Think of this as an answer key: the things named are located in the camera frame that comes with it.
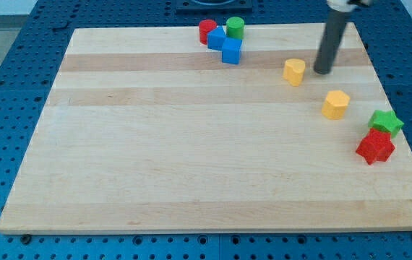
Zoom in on yellow hexagon block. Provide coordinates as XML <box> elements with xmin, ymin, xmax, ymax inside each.
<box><xmin>322</xmin><ymin>90</ymin><xmax>351</xmax><ymax>120</ymax></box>

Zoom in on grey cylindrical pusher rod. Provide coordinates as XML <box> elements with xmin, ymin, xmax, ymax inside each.
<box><xmin>313</xmin><ymin>9</ymin><xmax>350</xmax><ymax>74</ymax></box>

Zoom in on blue cube block rear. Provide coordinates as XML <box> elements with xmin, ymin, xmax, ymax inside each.
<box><xmin>207</xmin><ymin>26</ymin><xmax>226</xmax><ymax>51</ymax></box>

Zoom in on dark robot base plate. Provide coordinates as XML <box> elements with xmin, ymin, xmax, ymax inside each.
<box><xmin>174</xmin><ymin>0</ymin><xmax>253</xmax><ymax>13</ymax></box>

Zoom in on blue cube block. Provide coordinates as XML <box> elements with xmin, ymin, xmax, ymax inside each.
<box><xmin>207</xmin><ymin>26</ymin><xmax>226</xmax><ymax>51</ymax></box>
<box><xmin>221</xmin><ymin>38</ymin><xmax>243</xmax><ymax>65</ymax></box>

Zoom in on green star block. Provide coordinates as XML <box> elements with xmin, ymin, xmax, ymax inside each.
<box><xmin>368</xmin><ymin>110</ymin><xmax>404</xmax><ymax>138</ymax></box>

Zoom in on yellow heart block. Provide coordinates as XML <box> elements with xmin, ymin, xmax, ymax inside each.
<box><xmin>283</xmin><ymin>58</ymin><xmax>306</xmax><ymax>87</ymax></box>

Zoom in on red cylinder block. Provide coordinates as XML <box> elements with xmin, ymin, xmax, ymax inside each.
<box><xmin>198</xmin><ymin>19</ymin><xmax>218</xmax><ymax>45</ymax></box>

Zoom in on red star block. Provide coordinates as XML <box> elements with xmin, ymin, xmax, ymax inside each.
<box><xmin>356</xmin><ymin>128</ymin><xmax>395</xmax><ymax>165</ymax></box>

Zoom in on wooden board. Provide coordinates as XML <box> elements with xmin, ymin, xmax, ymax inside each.
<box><xmin>0</xmin><ymin>23</ymin><xmax>412</xmax><ymax>235</ymax></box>

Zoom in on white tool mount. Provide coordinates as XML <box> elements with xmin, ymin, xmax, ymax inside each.
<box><xmin>327</xmin><ymin>0</ymin><xmax>372</xmax><ymax>12</ymax></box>

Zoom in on green cylinder block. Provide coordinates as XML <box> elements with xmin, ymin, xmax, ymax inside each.
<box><xmin>226</xmin><ymin>17</ymin><xmax>245</xmax><ymax>40</ymax></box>

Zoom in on blue cube block front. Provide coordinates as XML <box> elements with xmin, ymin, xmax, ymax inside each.
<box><xmin>221</xmin><ymin>38</ymin><xmax>243</xmax><ymax>65</ymax></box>

